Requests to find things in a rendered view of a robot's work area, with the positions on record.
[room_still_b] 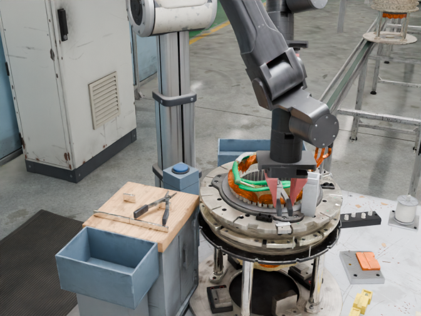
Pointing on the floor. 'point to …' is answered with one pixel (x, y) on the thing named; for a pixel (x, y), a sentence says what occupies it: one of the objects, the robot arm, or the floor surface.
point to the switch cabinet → (69, 82)
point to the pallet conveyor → (339, 93)
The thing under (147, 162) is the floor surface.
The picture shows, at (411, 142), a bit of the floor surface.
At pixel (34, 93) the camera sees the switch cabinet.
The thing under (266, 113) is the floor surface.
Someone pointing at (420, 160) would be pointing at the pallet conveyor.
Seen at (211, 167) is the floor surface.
